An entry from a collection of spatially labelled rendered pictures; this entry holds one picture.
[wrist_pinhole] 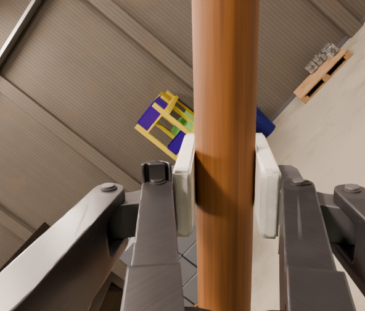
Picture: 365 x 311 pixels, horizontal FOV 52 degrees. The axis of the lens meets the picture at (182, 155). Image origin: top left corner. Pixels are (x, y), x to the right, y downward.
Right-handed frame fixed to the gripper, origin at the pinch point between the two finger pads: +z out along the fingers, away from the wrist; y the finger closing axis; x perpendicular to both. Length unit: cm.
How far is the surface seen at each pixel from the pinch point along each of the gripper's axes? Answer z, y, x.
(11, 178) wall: 762, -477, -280
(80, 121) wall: 765, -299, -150
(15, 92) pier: 751, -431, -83
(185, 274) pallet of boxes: 373, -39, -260
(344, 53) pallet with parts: 675, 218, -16
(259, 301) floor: 310, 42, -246
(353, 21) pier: 761, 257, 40
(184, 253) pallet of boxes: 372, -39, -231
